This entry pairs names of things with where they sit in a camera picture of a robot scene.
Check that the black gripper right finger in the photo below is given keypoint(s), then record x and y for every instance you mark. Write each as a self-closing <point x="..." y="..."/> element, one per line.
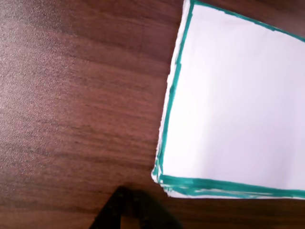
<point x="152" y="214"/>

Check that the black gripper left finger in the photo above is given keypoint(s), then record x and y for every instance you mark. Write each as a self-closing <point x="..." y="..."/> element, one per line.
<point x="110" y="214"/>

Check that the white paper with green border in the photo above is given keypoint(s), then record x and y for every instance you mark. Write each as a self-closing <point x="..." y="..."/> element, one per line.
<point x="233" y="100"/>

